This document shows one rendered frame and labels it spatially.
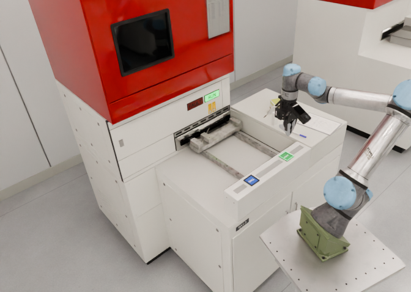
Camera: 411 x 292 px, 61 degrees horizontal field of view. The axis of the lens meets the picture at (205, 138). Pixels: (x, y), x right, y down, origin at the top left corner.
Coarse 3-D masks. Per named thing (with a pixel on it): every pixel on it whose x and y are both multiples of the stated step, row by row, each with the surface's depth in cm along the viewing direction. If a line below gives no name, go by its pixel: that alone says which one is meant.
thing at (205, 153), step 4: (200, 152) 208; (204, 152) 204; (208, 152) 204; (208, 156) 203; (212, 156) 200; (212, 160) 201; (216, 160) 197; (220, 160) 197; (220, 164) 196; (224, 164) 194; (224, 168) 194; (228, 168) 191; (232, 168) 191; (228, 172) 193; (232, 172) 189; (236, 172) 188; (236, 176) 188; (240, 176) 185; (244, 176) 185
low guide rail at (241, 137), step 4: (236, 132) 219; (236, 136) 219; (240, 136) 216; (244, 136) 215; (244, 140) 215; (248, 140) 211; (252, 140) 211; (252, 144) 210; (256, 144) 207; (260, 144) 207; (260, 148) 206; (264, 148) 203; (264, 152) 204; (268, 152) 201; (272, 152) 200; (272, 156) 200
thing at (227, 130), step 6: (222, 126) 220; (228, 126) 219; (234, 126) 219; (240, 126) 220; (216, 132) 215; (222, 132) 215; (228, 132) 214; (234, 132) 218; (216, 138) 210; (222, 138) 212; (204, 144) 206; (210, 144) 207; (198, 150) 202
